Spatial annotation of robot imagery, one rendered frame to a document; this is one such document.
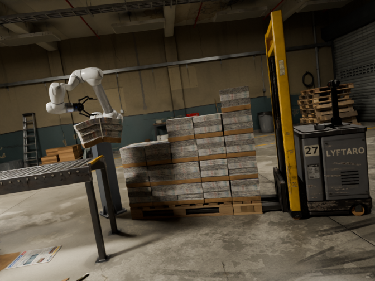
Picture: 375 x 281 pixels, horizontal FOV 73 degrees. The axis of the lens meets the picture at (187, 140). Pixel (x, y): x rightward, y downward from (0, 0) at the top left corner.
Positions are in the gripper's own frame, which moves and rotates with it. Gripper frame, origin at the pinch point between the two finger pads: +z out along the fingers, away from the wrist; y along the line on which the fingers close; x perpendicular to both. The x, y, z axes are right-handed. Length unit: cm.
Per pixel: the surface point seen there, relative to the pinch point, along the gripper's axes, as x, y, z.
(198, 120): 26, 19, 94
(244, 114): 56, 16, 130
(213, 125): 36, 25, 106
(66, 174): 33, 54, -31
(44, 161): -662, 137, -92
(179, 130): 14, 29, 79
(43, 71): -771, -165, -69
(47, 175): 28, 54, -45
